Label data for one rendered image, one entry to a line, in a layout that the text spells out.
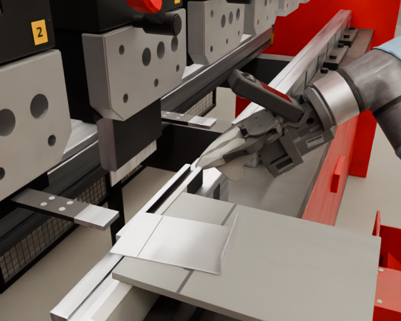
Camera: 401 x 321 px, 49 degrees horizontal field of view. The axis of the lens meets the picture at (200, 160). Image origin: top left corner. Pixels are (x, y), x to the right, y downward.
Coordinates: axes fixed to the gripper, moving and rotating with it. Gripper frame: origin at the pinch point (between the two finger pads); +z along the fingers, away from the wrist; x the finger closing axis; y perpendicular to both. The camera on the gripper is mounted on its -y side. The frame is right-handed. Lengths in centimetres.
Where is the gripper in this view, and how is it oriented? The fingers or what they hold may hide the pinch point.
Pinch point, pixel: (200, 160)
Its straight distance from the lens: 69.5
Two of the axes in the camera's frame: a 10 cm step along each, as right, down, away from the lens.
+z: -8.6, 4.9, 1.5
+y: 5.0, 7.4, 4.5
